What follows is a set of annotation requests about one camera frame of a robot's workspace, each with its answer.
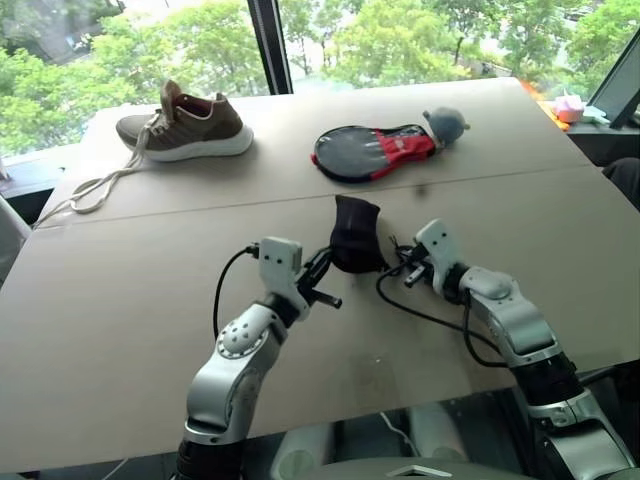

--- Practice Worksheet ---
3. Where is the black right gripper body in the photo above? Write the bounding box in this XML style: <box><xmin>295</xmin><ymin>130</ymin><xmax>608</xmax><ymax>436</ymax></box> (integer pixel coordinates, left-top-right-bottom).
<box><xmin>405</xmin><ymin>244</ymin><xmax>435</xmax><ymax>287</ymax></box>

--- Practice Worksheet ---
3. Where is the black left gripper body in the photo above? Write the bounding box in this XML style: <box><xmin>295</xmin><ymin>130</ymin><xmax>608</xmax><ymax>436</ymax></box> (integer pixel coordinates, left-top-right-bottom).
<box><xmin>295</xmin><ymin>257</ymin><xmax>327</xmax><ymax>307</ymax></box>

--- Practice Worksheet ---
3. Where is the black drawstring pouch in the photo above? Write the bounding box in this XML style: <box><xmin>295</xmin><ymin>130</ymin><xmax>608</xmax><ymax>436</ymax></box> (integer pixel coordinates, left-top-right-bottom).
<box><xmin>328</xmin><ymin>194</ymin><xmax>407</xmax><ymax>276</ymax></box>

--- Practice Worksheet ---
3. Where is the brown cardboard sheet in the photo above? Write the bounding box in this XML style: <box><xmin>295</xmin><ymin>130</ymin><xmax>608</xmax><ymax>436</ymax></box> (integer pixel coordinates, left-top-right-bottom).
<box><xmin>31</xmin><ymin>76</ymin><xmax>597</xmax><ymax>231</ymax></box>
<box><xmin>0</xmin><ymin>163</ymin><xmax>640</xmax><ymax>475</ymax></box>

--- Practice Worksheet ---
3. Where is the black and red paddle case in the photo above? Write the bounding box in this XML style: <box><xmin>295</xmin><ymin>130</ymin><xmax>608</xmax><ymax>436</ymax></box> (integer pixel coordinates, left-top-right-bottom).
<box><xmin>310</xmin><ymin>121</ymin><xmax>438</xmax><ymax>186</ymax></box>

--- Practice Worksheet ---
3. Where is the grey plush toy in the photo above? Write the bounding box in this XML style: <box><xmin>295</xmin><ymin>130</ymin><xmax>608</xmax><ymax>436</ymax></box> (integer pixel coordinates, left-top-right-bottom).
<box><xmin>423</xmin><ymin>106</ymin><xmax>473</xmax><ymax>148</ymax></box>

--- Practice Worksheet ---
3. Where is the grey rounded shape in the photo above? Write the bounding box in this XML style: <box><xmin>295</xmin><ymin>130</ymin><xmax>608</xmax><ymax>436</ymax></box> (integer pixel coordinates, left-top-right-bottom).
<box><xmin>278</xmin><ymin>422</ymin><xmax>337</xmax><ymax>470</ymax></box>

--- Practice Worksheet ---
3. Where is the brown sneaker with white sole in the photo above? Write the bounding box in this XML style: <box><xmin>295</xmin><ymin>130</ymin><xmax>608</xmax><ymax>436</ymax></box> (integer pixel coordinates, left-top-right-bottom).
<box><xmin>68</xmin><ymin>79</ymin><xmax>255</xmax><ymax>216</ymax></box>

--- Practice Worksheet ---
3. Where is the pink toy figure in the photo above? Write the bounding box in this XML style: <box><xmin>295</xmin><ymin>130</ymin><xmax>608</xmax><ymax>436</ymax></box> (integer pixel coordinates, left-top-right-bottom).
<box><xmin>553</xmin><ymin>88</ymin><xmax>587</xmax><ymax>124</ymax></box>

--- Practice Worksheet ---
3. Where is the black rounded object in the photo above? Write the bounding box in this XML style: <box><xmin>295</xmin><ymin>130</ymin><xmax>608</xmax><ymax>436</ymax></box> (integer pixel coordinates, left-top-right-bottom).
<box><xmin>601</xmin><ymin>156</ymin><xmax>640</xmax><ymax>212</ymax></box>

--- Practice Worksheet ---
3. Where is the light blue toy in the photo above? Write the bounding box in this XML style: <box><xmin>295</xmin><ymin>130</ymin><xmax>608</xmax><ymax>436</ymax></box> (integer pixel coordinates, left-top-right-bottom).
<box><xmin>582</xmin><ymin>104</ymin><xmax>612</xmax><ymax>127</ymax></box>

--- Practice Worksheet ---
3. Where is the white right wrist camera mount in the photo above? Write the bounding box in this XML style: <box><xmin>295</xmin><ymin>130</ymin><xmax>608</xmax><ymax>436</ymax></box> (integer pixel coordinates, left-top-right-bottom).
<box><xmin>413</xmin><ymin>218</ymin><xmax>472</xmax><ymax>297</ymax></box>

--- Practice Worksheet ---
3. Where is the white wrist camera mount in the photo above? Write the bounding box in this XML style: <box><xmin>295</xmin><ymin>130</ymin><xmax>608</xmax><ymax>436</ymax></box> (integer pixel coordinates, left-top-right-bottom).
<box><xmin>256</xmin><ymin>236</ymin><xmax>310</xmax><ymax>315</ymax></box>
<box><xmin>413</xmin><ymin>218</ymin><xmax>472</xmax><ymax>297</ymax></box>

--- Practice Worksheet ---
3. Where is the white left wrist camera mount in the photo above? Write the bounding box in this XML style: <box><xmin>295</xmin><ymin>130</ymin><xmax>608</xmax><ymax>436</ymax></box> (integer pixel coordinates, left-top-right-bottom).
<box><xmin>256</xmin><ymin>236</ymin><xmax>310</xmax><ymax>315</ymax></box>

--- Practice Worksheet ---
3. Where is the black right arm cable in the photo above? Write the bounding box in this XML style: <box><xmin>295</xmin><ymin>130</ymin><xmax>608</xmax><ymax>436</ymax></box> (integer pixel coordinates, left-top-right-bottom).
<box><xmin>374</xmin><ymin>263</ymin><xmax>512</xmax><ymax>370</ymax></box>

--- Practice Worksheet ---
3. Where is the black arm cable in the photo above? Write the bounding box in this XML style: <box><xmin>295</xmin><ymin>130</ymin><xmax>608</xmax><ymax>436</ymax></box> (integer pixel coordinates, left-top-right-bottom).
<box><xmin>212</xmin><ymin>241</ymin><xmax>262</xmax><ymax>342</ymax></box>
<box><xmin>374</xmin><ymin>263</ymin><xmax>512</xmax><ymax>370</ymax></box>

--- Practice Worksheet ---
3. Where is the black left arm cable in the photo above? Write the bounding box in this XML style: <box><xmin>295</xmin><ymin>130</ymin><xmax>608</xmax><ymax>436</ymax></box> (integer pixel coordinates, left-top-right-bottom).
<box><xmin>212</xmin><ymin>241</ymin><xmax>262</xmax><ymax>342</ymax></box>

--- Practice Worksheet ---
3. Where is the thin white cable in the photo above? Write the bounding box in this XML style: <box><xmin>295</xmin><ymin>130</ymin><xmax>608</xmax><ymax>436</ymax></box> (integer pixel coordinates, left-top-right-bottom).
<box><xmin>378</xmin><ymin>411</ymin><xmax>417</xmax><ymax>457</ymax></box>

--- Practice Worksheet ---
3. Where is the black window frame post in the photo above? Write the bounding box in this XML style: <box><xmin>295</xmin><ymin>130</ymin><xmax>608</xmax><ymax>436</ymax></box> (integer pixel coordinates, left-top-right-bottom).
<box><xmin>247</xmin><ymin>0</ymin><xmax>294</xmax><ymax>97</ymax></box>

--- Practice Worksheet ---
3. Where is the dark monitor frame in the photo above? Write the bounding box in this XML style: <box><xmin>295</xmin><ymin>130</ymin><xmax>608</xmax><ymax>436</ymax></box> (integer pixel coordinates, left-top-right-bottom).
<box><xmin>586</xmin><ymin>47</ymin><xmax>640</xmax><ymax>133</ymax></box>

